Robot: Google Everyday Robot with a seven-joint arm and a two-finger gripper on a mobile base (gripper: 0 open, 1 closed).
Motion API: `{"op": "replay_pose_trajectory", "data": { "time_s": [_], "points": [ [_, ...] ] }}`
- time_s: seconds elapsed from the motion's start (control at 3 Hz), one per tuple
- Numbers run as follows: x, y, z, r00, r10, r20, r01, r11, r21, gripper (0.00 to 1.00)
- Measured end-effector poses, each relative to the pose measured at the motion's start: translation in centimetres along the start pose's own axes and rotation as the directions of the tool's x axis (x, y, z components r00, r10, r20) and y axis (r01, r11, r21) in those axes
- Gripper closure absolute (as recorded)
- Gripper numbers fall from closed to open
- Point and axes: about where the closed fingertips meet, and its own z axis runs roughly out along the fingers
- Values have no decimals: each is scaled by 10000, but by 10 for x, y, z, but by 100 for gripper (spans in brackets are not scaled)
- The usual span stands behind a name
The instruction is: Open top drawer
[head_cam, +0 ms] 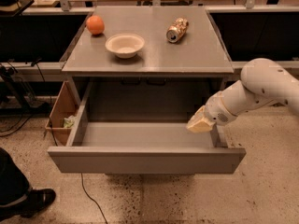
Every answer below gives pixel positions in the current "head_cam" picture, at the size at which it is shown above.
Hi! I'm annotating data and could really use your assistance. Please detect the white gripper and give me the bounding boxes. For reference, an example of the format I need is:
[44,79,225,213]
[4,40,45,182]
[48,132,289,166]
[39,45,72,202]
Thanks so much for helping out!
[186,91,236,133]

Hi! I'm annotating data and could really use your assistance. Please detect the grey drawer cabinet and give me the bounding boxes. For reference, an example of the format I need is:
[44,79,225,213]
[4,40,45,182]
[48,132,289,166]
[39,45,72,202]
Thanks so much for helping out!
[64,6,233,108]

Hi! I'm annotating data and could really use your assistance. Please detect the orange fruit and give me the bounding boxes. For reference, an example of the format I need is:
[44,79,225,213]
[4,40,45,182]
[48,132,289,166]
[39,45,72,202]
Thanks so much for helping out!
[86,15,105,35]

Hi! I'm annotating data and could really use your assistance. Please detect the grey top drawer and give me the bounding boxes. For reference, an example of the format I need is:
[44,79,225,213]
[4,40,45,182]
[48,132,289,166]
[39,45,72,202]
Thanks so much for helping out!
[48,80,246,175]

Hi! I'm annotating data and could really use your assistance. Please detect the white paper bowl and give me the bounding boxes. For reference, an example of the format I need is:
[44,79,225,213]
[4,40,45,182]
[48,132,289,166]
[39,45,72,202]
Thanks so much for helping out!
[106,34,145,59]

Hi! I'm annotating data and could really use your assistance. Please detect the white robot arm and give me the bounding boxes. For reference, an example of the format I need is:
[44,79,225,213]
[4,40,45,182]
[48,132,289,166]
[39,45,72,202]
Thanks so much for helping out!
[186,58,299,133]

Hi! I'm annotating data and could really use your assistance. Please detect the black shoe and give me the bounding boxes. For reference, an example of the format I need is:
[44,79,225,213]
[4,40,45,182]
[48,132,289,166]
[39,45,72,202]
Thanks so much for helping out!
[21,189,56,217]

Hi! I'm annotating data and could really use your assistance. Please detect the black tripod stand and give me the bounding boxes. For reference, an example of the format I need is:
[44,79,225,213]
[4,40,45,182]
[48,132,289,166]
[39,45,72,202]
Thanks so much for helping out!
[0,64,48,113]

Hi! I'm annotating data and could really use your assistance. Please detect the cardboard box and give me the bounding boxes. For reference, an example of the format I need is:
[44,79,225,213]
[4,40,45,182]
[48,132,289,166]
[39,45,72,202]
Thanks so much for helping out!
[45,81,78,146]

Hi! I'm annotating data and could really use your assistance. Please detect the crumpled paper in box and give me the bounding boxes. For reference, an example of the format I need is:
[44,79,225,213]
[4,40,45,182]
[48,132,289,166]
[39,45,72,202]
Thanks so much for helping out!
[64,115,76,128]

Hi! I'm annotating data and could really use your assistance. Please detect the black floor cable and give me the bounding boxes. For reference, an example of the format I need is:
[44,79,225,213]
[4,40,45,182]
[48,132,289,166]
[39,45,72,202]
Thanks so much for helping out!
[31,58,109,224]

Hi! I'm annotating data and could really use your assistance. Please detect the gold soda can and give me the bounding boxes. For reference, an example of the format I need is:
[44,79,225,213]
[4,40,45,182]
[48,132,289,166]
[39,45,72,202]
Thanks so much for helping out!
[166,18,189,43]

